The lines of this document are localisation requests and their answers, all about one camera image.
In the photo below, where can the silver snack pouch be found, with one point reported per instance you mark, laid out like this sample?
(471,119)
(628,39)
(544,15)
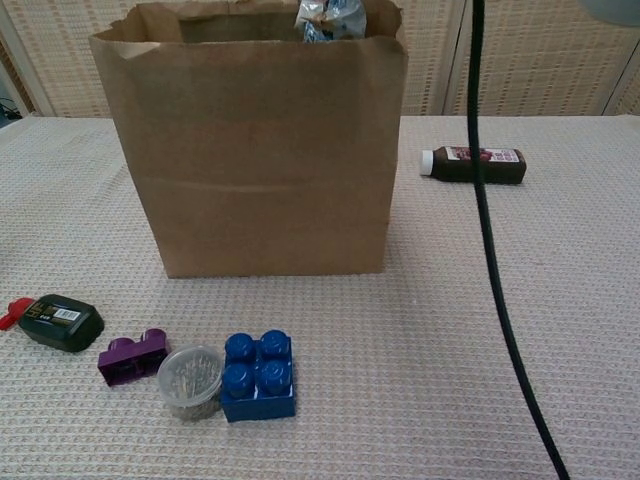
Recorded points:
(335,20)

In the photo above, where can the brown paper bag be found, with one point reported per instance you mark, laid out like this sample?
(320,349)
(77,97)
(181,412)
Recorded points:
(250,175)

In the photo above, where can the dark juice bottle white cap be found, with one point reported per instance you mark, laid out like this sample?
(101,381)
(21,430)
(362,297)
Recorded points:
(450,167)

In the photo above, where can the blue four-stud building block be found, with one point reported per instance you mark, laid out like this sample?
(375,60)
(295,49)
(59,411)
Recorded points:
(257,380)

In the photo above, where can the white woven tablecloth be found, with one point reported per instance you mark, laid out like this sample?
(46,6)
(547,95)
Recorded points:
(400,400)

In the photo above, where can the clear round toothpick jar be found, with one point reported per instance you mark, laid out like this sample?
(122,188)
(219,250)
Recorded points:
(190,380)

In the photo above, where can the purple building block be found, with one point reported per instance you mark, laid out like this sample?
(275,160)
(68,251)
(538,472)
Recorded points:
(130,360)

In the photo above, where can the black ink bottle red cap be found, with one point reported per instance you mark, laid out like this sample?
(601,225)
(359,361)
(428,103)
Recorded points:
(60,325)

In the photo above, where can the woven folding screen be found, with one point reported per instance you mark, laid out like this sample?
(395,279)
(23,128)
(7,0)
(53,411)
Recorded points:
(540,65)

